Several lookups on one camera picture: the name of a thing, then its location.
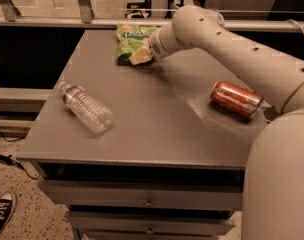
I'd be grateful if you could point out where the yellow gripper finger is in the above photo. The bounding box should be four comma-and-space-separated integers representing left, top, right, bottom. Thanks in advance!
129, 47, 152, 65

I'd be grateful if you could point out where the green rice chip bag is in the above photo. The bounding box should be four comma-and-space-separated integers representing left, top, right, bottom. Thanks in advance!
117, 24, 157, 65

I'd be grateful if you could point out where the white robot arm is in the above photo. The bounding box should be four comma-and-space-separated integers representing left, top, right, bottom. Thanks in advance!
130, 5, 304, 240

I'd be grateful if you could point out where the black office chair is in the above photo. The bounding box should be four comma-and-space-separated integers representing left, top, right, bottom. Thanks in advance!
125, 0, 151, 19

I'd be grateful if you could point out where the clear plastic water bottle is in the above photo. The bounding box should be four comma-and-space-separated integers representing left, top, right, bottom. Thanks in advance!
58, 81, 113, 134

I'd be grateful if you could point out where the grey drawer cabinet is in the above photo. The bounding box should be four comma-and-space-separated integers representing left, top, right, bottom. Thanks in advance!
15, 29, 276, 240

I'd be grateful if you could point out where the orange soda can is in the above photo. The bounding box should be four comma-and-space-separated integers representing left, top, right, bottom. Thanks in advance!
210, 81, 263, 120

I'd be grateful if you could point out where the upper grey drawer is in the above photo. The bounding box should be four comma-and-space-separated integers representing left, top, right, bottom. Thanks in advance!
39, 180, 242, 211

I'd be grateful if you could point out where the grey drawer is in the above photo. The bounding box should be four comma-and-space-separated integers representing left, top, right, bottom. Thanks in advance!
39, 180, 242, 211
66, 212, 234, 236

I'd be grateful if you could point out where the metal railing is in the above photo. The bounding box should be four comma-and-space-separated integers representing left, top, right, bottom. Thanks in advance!
0, 0, 304, 32

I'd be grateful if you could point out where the lower grey drawer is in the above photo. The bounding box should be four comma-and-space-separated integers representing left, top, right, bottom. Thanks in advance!
66, 212, 234, 236

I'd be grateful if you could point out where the black white sneaker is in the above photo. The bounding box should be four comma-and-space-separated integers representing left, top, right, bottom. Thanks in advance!
0, 191, 16, 235

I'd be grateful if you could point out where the black power adapter cable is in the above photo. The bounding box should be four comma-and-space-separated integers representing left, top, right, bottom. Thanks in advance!
0, 150, 42, 181

